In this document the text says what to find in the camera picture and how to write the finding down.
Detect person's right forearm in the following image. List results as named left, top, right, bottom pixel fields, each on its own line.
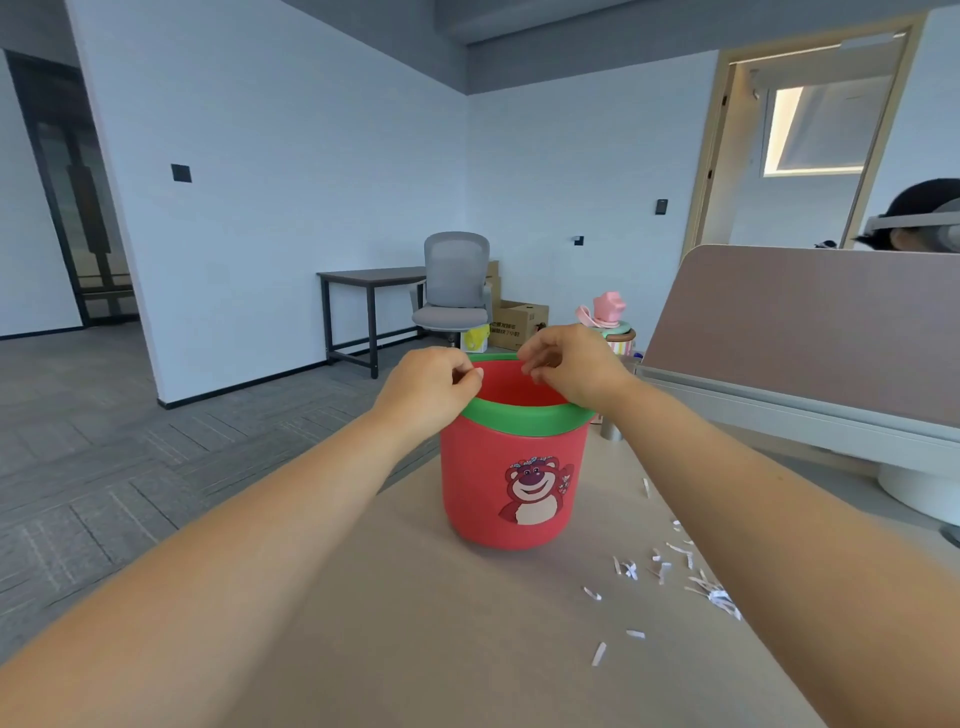
left=596, top=378, right=960, bottom=728

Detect red bin with green rim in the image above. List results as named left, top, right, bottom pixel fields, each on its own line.
left=438, top=352, right=598, bottom=553

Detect striped bottle with pink lid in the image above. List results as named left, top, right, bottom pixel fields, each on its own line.
left=575, top=290, right=639, bottom=361

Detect open cardboard box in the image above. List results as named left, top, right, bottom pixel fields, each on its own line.
left=488, top=299, right=550, bottom=352

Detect dark table with black legs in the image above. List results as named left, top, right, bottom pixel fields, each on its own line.
left=316, top=266, right=429, bottom=380

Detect white round stand base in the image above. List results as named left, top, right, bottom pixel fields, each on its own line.
left=877, top=463, right=960, bottom=526

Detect grey metal desk shelf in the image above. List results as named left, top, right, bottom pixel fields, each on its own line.
left=599, top=363, right=960, bottom=481

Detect grey office chair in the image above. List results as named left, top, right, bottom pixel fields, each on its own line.
left=410, top=230, right=493, bottom=350

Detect person's left hand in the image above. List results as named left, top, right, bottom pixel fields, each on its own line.
left=371, top=346, right=485, bottom=451

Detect person's right hand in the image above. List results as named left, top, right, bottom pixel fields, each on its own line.
left=517, top=323, right=643, bottom=429

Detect wooden door frame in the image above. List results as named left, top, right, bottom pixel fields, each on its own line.
left=680, top=11, right=931, bottom=260

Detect white headset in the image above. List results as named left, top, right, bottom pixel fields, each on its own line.
left=862, top=209, right=960, bottom=255

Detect white paper shreds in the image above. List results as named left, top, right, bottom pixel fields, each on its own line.
left=581, top=476, right=744, bottom=669

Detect pink desk partition panel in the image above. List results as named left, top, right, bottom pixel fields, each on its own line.
left=641, top=243, right=960, bottom=430

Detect person's left forearm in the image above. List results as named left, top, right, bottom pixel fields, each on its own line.
left=0, top=408, right=440, bottom=728

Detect black framed glass door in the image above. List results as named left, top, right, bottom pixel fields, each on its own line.
left=3, top=50, right=140, bottom=328

